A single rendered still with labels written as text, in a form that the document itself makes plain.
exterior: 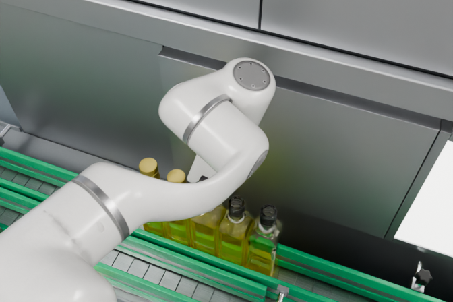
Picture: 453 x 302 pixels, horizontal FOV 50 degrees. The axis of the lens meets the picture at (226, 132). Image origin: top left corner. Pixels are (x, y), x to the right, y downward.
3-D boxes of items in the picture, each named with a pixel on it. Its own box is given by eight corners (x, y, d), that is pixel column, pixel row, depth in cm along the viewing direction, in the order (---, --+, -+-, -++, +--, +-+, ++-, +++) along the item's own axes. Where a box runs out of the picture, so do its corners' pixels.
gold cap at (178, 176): (191, 185, 90) (189, 171, 87) (183, 200, 88) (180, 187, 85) (173, 179, 91) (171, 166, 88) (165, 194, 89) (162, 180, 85)
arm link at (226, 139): (71, 201, 56) (197, 102, 66) (149, 280, 53) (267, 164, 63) (65, 167, 49) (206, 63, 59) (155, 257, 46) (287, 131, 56)
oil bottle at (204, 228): (226, 249, 108) (226, 197, 91) (217, 272, 104) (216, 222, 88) (203, 241, 109) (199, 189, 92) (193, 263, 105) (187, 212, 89)
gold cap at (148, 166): (137, 176, 91) (134, 162, 88) (154, 168, 93) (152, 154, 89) (146, 189, 89) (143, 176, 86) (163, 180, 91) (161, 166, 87)
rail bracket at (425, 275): (418, 281, 103) (439, 253, 93) (413, 311, 99) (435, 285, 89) (398, 275, 104) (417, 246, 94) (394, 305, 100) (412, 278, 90)
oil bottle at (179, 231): (202, 242, 109) (198, 189, 92) (192, 263, 105) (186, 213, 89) (179, 234, 110) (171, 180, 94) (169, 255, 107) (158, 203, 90)
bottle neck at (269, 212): (277, 220, 88) (279, 206, 84) (272, 234, 86) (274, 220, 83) (261, 215, 89) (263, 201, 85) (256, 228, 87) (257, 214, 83)
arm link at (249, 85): (214, 141, 54) (154, 87, 56) (197, 185, 62) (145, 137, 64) (291, 77, 62) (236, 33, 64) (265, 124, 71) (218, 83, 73)
